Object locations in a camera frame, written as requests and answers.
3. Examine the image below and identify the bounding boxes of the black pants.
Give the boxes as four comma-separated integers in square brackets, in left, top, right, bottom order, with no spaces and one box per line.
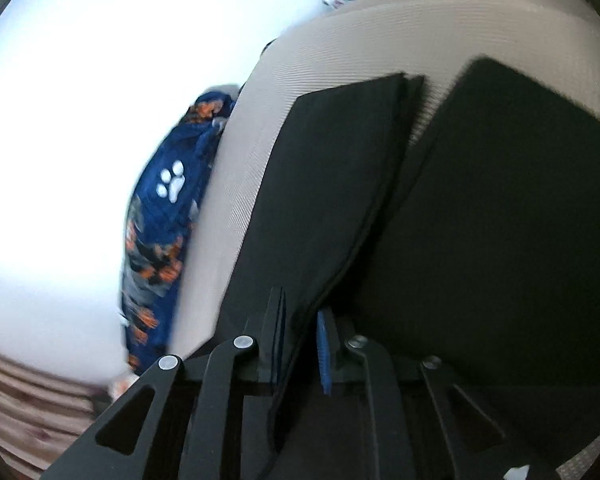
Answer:
[218,58,600,477]

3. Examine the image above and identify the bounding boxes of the white orange floral pillow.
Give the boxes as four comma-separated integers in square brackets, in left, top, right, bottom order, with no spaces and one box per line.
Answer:
[108,372,138,402]

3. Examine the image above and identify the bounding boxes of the striped beige curtain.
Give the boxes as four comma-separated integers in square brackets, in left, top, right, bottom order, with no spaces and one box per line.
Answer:
[0,356,111,479]

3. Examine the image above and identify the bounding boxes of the blue dog print blanket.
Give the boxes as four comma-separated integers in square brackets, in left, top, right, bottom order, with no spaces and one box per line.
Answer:
[120,90,236,376]

